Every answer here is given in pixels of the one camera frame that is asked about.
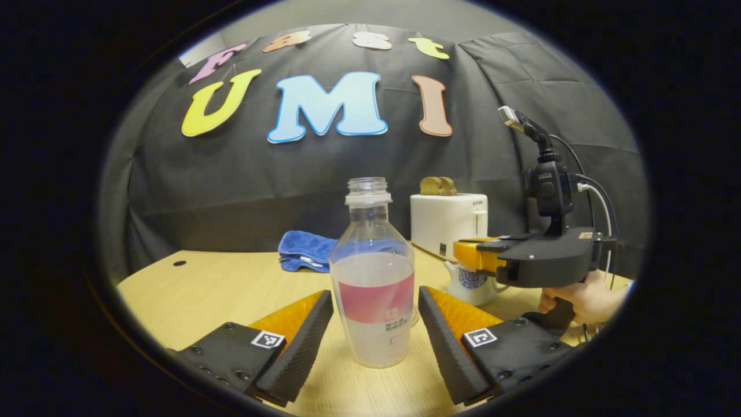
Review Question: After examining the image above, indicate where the white blue patterned teacup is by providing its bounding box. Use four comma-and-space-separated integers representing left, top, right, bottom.
445, 258, 510, 306

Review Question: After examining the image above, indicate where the white toaster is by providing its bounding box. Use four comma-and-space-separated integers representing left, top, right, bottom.
410, 193, 489, 261

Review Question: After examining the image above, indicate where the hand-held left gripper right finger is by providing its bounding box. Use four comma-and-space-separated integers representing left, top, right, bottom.
418, 285, 574, 406

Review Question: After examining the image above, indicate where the blue folded towel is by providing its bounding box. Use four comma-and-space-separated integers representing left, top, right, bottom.
278, 231, 339, 273

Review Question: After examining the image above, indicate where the clear plastic water bottle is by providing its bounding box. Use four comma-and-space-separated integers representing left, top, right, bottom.
329, 177, 416, 369

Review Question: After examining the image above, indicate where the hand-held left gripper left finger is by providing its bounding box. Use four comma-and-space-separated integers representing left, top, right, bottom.
168, 290, 335, 407

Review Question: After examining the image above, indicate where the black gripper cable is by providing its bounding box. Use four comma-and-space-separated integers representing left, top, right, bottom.
549, 133, 619, 279

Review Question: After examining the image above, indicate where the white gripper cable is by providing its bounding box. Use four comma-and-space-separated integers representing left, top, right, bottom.
577, 183, 613, 273

